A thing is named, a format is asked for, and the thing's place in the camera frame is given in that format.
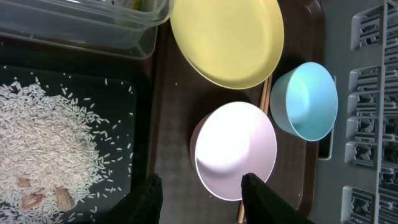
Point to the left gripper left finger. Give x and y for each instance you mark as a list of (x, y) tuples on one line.
[(140, 206)]

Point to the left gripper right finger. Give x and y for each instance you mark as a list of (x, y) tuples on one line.
[(264, 206)]

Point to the white bowl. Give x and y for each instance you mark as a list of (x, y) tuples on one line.
[(235, 139)]

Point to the pile of rice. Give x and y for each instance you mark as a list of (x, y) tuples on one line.
[(46, 139)]

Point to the light blue bowl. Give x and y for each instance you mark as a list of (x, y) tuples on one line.
[(304, 101)]

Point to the grey dishwasher rack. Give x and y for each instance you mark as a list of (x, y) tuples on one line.
[(357, 180)]

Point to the black waste tray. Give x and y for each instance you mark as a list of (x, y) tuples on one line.
[(118, 99)]

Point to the brown serving tray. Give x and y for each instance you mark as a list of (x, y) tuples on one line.
[(183, 97)]

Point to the right wooden chopstick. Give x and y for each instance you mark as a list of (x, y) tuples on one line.
[(267, 94)]

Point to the wooden chopstick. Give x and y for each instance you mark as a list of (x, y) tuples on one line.
[(267, 94), (240, 217)]

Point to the left wooden chopstick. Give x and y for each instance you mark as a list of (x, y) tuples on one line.
[(240, 217)]

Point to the yellow plate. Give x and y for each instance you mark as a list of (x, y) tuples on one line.
[(235, 44)]

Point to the clear plastic bin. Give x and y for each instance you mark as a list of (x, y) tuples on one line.
[(121, 28)]

